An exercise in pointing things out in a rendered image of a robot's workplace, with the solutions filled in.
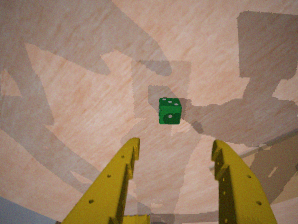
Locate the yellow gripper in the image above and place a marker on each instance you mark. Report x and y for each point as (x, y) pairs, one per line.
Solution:
(241, 197)

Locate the green die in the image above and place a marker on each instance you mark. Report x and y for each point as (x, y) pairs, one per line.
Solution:
(169, 111)

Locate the tan square mat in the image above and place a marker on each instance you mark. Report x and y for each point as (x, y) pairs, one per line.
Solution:
(276, 166)

